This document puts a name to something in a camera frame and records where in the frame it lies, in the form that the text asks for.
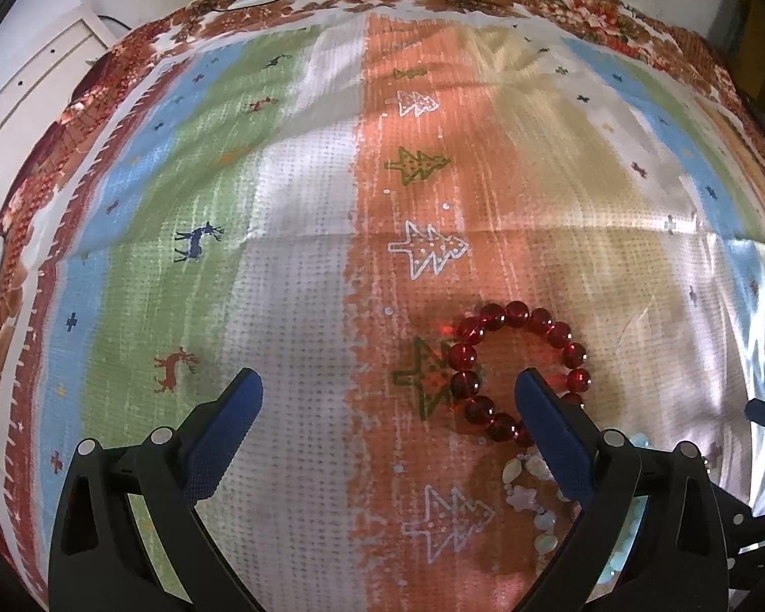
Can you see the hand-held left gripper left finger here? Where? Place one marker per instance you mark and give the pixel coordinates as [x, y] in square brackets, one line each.
[229, 417]

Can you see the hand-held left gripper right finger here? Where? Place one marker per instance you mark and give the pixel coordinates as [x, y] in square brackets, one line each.
[548, 430]

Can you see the striped printed cloth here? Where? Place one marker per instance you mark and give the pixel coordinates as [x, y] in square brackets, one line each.
[306, 255]

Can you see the white cabinet door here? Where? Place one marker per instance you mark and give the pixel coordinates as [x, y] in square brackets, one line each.
[19, 86]

